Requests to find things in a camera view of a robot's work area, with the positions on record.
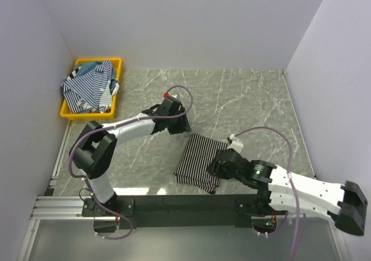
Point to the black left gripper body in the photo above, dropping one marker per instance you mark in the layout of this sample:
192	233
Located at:
177	124

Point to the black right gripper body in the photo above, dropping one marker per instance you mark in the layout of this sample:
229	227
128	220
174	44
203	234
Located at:
222	173

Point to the black striped tank top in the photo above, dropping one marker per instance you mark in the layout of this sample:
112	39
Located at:
198	154

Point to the blue white striped tank top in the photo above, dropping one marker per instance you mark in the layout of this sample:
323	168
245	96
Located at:
83	93

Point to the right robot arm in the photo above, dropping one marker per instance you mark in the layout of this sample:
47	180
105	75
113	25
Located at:
277	191

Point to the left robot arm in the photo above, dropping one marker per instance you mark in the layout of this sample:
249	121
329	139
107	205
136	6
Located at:
91	155

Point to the light striped tank top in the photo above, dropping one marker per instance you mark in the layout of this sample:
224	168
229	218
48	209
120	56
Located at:
106	98

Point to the teal tank top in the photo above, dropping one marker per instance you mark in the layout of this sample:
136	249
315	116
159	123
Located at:
86	67

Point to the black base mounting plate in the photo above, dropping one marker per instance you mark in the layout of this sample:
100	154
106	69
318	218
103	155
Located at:
179	211

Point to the yellow plastic bin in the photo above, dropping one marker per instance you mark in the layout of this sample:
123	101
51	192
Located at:
109	114

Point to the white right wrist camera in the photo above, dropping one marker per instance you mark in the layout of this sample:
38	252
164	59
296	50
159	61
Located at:
234	143

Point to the aluminium extrusion rail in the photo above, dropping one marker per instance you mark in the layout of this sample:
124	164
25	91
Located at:
57	208

